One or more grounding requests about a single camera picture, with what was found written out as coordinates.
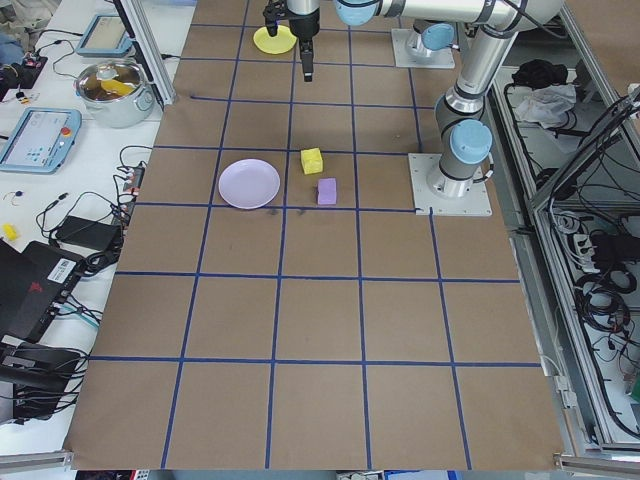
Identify yellow foam block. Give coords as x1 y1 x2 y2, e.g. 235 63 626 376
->
300 147 325 176

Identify purple foam block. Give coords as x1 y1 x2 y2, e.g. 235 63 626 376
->
317 177 340 207

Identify yellow plate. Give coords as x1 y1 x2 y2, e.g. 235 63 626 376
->
252 24 296 56

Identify purple plate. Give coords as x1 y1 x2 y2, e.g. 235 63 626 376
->
218 158 282 211

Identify yellow plastic item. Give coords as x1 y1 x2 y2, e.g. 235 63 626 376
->
99 78 132 97

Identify silver cooking pot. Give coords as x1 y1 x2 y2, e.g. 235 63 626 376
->
74 59 154 130

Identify blue teach pendant tablet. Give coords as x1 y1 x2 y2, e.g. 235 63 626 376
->
75 13 135 57
0 108 83 176

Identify glass pot lid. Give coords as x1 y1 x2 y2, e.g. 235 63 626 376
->
77 60 144 101

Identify black power strip red plugs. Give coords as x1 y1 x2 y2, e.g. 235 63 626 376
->
115 164 147 201

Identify black cloth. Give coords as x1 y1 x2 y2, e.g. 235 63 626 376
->
512 58 570 87

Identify white cloth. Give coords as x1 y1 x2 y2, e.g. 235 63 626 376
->
516 83 579 129

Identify black power brick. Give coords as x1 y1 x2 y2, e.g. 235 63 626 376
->
53 215 123 250

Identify blue fabric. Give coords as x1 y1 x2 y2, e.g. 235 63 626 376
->
0 29 24 66

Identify white power strip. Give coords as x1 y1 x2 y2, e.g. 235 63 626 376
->
569 234 599 274

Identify black box device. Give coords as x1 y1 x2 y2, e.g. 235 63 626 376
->
592 233 626 264

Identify black laptop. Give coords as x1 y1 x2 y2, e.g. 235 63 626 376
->
0 239 86 344

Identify black docking device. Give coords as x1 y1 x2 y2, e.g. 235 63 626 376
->
0 344 89 421

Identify aluminium profile bar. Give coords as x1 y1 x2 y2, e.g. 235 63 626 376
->
552 451 640 471
0 449 75 471

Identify aluminium profile post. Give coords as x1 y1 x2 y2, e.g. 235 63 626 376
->
112 0 177 105

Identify black cable with plug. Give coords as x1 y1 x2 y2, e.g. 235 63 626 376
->
34 192 124 241

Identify V-shaped metal bar frame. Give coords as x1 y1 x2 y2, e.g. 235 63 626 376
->
487 4 640 459

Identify black cable bundle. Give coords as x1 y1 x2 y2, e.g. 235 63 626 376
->
572 269 636 341

